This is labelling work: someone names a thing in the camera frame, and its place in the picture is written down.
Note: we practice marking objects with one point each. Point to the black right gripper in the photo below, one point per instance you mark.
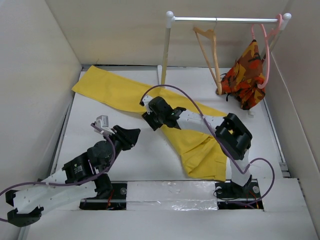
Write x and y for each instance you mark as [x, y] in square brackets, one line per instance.
[149, 118]

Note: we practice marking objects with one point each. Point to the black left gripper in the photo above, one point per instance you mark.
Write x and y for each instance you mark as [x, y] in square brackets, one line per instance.
[128, 137]

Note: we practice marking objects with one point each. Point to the yellow trousers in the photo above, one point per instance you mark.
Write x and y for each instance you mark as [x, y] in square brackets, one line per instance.
[201, 155]

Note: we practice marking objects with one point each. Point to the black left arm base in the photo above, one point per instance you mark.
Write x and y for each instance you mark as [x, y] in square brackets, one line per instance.
[113, 200]

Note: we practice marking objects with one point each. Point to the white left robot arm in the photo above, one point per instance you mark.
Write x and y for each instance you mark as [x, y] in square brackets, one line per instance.
[85, 176]

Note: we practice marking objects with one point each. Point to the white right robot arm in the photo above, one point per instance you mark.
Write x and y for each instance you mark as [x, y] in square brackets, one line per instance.
[229, 131]

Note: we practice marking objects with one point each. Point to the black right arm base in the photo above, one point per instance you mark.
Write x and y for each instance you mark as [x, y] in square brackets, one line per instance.
[233, 197]

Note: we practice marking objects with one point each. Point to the wooden clothes hanger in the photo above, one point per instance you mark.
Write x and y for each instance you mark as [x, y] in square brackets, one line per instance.
[210, 34]

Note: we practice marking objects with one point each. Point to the pink plastic hanger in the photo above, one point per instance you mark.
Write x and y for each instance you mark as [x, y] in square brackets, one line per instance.
[266, 36]

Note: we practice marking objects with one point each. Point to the orange camouflage garment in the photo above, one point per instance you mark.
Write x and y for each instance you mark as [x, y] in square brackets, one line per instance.
[242, 80]

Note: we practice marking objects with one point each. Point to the white clothes rack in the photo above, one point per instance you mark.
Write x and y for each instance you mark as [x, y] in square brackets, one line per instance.
[269, 23]

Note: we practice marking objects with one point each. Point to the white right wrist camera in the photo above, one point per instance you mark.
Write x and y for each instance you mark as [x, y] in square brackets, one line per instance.
[144, 102]

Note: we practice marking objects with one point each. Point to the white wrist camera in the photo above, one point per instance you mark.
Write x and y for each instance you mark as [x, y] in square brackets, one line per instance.
[101, 125]
[144, 102]

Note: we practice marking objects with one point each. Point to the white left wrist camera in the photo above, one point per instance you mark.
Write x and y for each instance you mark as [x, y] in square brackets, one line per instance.
[101, 125]

